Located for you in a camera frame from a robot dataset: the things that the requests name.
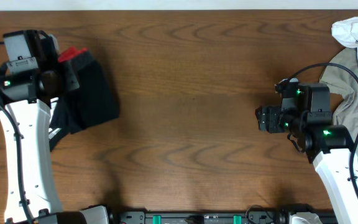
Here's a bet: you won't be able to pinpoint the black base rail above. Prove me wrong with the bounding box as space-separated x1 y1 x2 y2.
109 204 339 224

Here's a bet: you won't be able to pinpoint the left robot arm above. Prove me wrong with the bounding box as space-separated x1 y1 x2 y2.
0 30 112 224

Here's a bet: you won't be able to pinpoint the black leggings red waistband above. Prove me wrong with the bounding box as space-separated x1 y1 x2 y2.
49 47 119 150

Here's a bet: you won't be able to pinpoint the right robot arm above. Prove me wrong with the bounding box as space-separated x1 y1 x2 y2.
255 103 358 223

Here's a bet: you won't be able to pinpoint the folded white printed shirt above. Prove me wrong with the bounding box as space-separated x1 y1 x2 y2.
48 98 63 140

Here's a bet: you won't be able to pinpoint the grey folded trousers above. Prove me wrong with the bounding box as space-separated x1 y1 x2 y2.
319 48 358 161

